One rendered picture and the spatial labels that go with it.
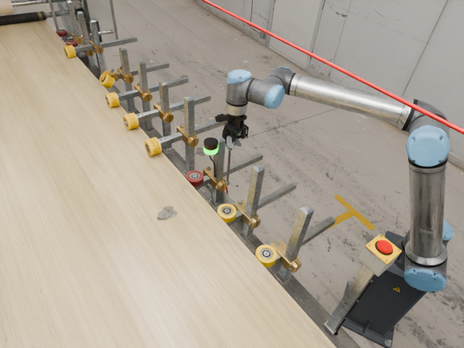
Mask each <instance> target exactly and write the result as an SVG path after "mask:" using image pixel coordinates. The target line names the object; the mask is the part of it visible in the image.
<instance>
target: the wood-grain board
mask: <svg viewBox="0 0 464 348"><path fill-rule="evenodd" d="M64 46H67V45H66V43H65V42H64V41H63V40H62V39H61V37H60V36H59V35H58V34H57V33H56V32H55V31H54V30H53V29H52V28H51V27H50V25H44V26H34V27H29V28H19V29H14V30H4V31H0V348H336V346H335V345H334V344H333V343H332V342H331V341H330V340H329V339H328V337H326V335H324V333H323V332H322V331H321V330H320V329H319V328H318V326H317V325H316V324H315V323H314V322H313V320H312V319H311V318H310V317H309V316H308V315H307V314H306V313H305V312H304V311H303V310H302V308H301V307H300V306H299V305H298V304H297V303H296V301H295V300H294V299H293V298H292V297H291V296H290V295H289V294H288V293H287V292H286V291H285V289H284V288H283V287H282V286H281V285H280V284H279V282H278V281H277V280H276V279H275V278H274V277H273V276H272V275H271V274H270V273H269V272H268V270H267V269H266V268H265V267H264V266H263V265H262V263H261V262H260V261H259V260H258V259H257V258H256V257H255V256H254V255H253V254H252V252H251V251H250V250H249V249H248V248H247V247H246V245H245V244H244V243H243V242H242V241H241V240H240V238H239V237H238V236H237V235H236V234H235V233H234V232H233V231H232V230H231V229H230V228H229V226H228V225H227V224H226V223H225V222H224V221H223V219H222V218H221V217H220V216H219V215H218V214H217V213H216V212H215V211H214V210H213V209H212V207H211V206H210V205H209V204H208V203H207V202H206V200H205V199H204V198H203V197H202V196H201V195H200V194H199V193H198V192H197V191H196V190H195V188H194V187H193V186H192V185H191V184H190V182H189V181H188V180H187V179H186V178H185V177H184V176H183V175H182V174H181V173H180V172H179V170H178V169H177V168H176V167H175V166H174V165H173V163H172V162H171V161H170V160H169V159H168V158H167V156H165V154H163V152H161V153H158V154H156V155H153V156H150V155H149V154H148V153H147V152H146V149H145V146H144V141H145V140H147V139H150V137H149V136H148V135H147V134H146V133H145V132H144V131H143V130H142V129H141V128H140V127H138V128H134V129H131V130H128V129H127V128H126V127H125V125H124V121H123V116H124V115H127V114H128V113H127V112H126V111H125V110H124V109H123V108H122V106H121V105H119V106H116V107H113V108H109V107H108V105H107V103H106V100H105V94H108V93H109V92H108V91H107V90H106V88H105V87H104V86H102V85H100V83H99V80H98V79H97V78H96V77H95V76H94V74H92V73H91V71H89V69H88V68H87V67H86V66H85V65H84V63H83V62H82V61H81V60H80V59H79V58H78V56H77V55H76V57H72V58H67V56H66V54H65V52H64ZM165 206H172V207H173V210H174V211H177V217H170V218H169V219H167V220H157V218H156V217H157V215H158V213H159V212H161V211H162V209H163V208H164V207H165Z"/></svg>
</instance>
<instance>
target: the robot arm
mask: <svg viewBox="0 0 464 348"><path fill-rule="evenodd" d="M251 76H252V74H251V73H250V72H249V71H248V70H243V69H239V70H233V71H231V72H230V73H229V74H228V78H227V81H226V82H227V87H226V105H225V111H226V112H227V114H219V115H217V116H215V120H216V122H223V121H227V123H226V124H225V125H224V130H223V132H222V137H223V138H224V139H225V140H226V144H225V145H226V147H227V148H228V149H229V150H233V149H234V148H235V145H236V146H239V147H241V145H242V144H241V142H240V140H239V139H240V138H242V139H244V138H245V136H246V137H248V131H249V127H248V126H247V125H246V124H244V120H246V119H247V116H246V115H245V113H246V112H247V106H248V102H252V103H254V104H258V105H261V106H265V107H267V108H272V109H276V108H277V107H278V106H279V105H280V104H281V102H282V100H283V97H284V94H286V95H291V96H292V95H293V96H295V97H300V98H303V99H307V100H310V101H313V102H318V103H321V104H325V105H328V106H333V107H335V108H340V109H343V110H347V111H350V112H353V113H358V114H361V115H365V116H368V117H373V118H375V119H380V120H383V121H386V122H390V123H393V124H397V125H398V127H399V129H400V130H402V131H406V132H408V133H409V136H408V139H407V143H406V150H407V154H408V162H409V217H410V230H409V231H408V232H407V234H406V235H405V237H404V238H403V239H402V240H399V241H397V242H396V243H394V245H395V246H396V247H398V248H399V249H400V250H401V251H402V252H401V253H400V255H399V256H398V257H397V258H396V260H395V261H394V264H395V265H396V266H397V267H398V268H399V269H401V270H402V271H404V279H405V281H406V283H407V284H409V285H410V286H411V287H413V288H416V289H418V290H421V291H427V292H433V291H434V292H436V291H441V290H443V289H444V288H445V286H446V282H447V243H448V242H449V241H450V240H451V239H452V237H453V235H454V230H453V228H452V227H451V226H450V225H449V224H448V223H447V222H446V221H445V220H444V208H445V184H446V171H447V161H448V153H449V150H450V128H449V127H448V126H446V125H444V124H442V123H440V122H438V121H436V120H435V119H432V118H431V117H428V116H426V115H424V114H422V113H420V112H418V111H417V110H414V109H413V108H410V107H409V106H406V105H405V104H403V103H401V102H399V101H397V100H395V99H393V98H391V97H386V96H383V95H378V94H375V93H370V92H367V91H363V90H358V89H356V88H351V87H348V86H343V85H340V84H335V83H331V82H328V81H323V80H320V79H315V78H312V77H307V76H304V75H299V74H298V73H295V72H293V71H292V70H291V69H290V68H288V67H286V66H280V67H278V68H276V69H275V70H273V71H272V72H271V74H270V75H269V76H268V77H267V78H266V79H265V80H264V81H262V80H260V79H255V78H252V77H251ZM409 102H411V103H413V104H415V105H417V106H419V107H421V108H423V109H425V110H427V111H429V112H431V113H433V114H435V115H437V116H439V117H441V118H443V119H445V120H447V118H446V116H444V114H443V113H442V112H441V111H440V110H439V109H437V108H435V107H434V106H432V105H430V104H428V103H426V102H424V101H421V100H417V99H411V100H409ZM447 121H448V120H447ZM246 130H247V134H246Z"/></svg>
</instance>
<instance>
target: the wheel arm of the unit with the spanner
mask: <svg viewBox="0 0 464 348"><path fill-rule="evenodd" d="M262 158H263V154H261V153H256V154H255V155H252V156H250V157H248V158H245V159H243V160H240V161H239V162H236V163H234V164H232V165H230V171H229V174H232V173H234V172H236V171H238V170H240V169H242V168H245V167H247V166H249V165H251V164H254V163H256V162H259V161H260V160H262ZM225 176H227V167H224V172H223V177H225ZM207 184H210V178H209V177H208V176H207V175H206V176H204V181H203V183H202V185H200V186H196V187H194V188H195V190H197V189H199V188H201V187H203V186H205V185H207Z"/></svg>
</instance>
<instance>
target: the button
mask: <svg viewBox="0 0 464 348"><path fill-rule="evenodd" d="M377 247H378V249H379V250H380V251H382V252H383V253H391V252H392V250H393V246H392V245H391V244H390V243H389V242H388V241H386V240H379V241H378V243H377Z"/></svg>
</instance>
